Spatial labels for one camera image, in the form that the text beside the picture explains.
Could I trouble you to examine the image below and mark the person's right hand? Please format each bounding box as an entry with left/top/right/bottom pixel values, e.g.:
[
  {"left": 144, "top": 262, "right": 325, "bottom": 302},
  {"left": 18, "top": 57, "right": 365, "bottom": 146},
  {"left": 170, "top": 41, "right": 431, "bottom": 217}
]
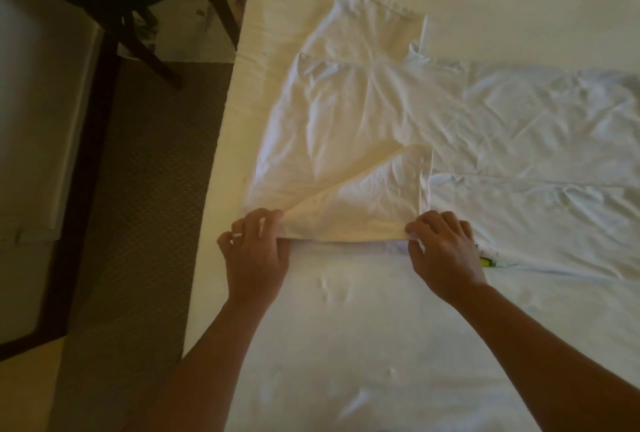
[{"left": 404, "top": 209, "right": 490, "bottom": 307}]

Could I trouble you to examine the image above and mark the person's left hand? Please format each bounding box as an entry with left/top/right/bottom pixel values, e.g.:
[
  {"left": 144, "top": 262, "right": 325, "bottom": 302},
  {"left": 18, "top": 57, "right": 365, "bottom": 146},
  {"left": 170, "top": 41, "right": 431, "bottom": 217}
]
[{"left": 217, "top": 207, "right": 293, "bottom": 311}]

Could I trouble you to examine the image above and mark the person's right forearm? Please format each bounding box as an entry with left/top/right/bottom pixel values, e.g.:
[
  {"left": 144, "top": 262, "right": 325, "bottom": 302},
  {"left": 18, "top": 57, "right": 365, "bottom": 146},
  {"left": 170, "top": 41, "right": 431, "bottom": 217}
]
[{"left": 450, "top": 281, "right": 640, "bottom": 432}]

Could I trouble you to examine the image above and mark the person's left forearm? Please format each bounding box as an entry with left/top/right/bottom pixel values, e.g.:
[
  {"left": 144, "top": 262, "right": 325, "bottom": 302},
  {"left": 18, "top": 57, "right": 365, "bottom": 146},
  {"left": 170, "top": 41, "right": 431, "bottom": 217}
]
[{"left": 135, "top": 297, "right": 287, "bottom": 432}]

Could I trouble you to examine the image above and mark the white bed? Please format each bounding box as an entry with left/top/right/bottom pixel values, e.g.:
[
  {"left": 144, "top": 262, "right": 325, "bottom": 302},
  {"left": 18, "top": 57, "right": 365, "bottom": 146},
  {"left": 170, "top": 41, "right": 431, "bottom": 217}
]
[{"left": 182, "top": 0, "right": 640, "bottom": 432}]

